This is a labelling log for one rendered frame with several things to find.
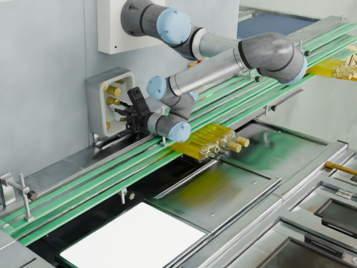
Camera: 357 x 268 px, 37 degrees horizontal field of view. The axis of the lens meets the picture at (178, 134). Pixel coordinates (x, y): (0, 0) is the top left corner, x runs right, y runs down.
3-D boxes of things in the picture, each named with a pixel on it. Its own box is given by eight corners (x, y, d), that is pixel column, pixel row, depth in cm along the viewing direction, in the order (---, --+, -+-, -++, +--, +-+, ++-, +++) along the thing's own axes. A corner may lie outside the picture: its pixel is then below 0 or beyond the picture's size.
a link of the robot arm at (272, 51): (281, 47, 152) (145, 104, 175) (296, 61, 160) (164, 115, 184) (273, 13, 156) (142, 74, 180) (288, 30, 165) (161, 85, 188)
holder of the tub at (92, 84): (91, 144, 210) (104, 150, 205) (84, 78, 198) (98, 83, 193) (122, 128, 221) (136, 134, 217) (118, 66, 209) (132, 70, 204)
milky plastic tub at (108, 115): (90, 132, 207) (105, 139, 202) (84, 78, 197) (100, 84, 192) (122, 117, 219) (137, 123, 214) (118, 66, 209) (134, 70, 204)
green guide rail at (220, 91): (155, 118, 214) (170, 123, 210) (155, 116, 214) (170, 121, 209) (347, 23, 331) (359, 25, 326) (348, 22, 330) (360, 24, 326)
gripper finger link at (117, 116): (105, 119, 205) (124, 124, 201) (104, 105, 203) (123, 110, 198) (110, 116, 208) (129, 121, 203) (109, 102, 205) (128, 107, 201)
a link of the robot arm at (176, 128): (196, 124, 189) (186, 147, 189) (172, 116, 196) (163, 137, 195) (184, 118, 183) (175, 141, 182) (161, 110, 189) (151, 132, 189)
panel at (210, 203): (54, 261, 180) (124, 309, 160) (53, 254, 179) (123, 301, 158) (215, 158, 240) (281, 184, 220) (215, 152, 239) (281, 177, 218)
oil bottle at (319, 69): (300, 71, 302) (347, 82, 285) (301, 62, 299) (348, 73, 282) (305, 68, 305) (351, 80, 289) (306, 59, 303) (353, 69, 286)
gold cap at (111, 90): (105, 86, 204) (113, 89, 202) (112, 84, 207) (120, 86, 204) (106, 95, 206) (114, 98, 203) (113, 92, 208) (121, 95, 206)
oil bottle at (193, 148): (164, 147, 225) (204, 162, 212) (164, 135, 223) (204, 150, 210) (173, 141, 229) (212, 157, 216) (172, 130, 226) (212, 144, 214)
